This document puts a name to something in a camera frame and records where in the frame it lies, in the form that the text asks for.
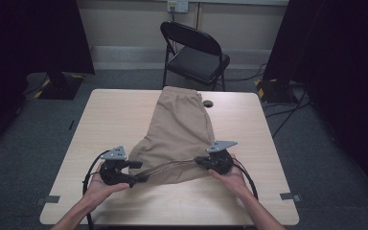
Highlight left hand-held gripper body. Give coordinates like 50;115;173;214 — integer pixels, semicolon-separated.
99;146;132;187

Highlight beige shorts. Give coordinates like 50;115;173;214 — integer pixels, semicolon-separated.
127;85;218;187

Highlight person's right hand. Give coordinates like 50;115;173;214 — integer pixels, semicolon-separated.
207;153;254;198

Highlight black yellow striped box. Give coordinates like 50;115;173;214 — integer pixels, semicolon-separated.
253;78;299;104

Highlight black stand base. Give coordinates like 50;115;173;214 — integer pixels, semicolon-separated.
33;71;86;101

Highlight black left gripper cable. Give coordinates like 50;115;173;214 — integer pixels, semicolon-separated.
81;149;111;230

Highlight black folding chair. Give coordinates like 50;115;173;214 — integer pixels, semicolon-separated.
159;20;231;92

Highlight person's left hand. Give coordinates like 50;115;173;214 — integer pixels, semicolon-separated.
81;162;130;207

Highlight dark curtain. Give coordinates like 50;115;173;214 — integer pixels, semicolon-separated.
262;0;368;203
0;0;96;162

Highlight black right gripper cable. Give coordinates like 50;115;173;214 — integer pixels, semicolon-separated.
232;157;260;202

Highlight thin black floor cable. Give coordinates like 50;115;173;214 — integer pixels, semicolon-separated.
224;62;268;82

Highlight white wall socket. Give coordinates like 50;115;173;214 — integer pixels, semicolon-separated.
167;0;190;14

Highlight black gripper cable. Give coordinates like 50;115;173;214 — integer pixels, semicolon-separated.
81;149;111;230
232;157;260;202

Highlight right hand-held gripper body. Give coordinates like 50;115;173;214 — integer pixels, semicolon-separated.
200;140;239;176

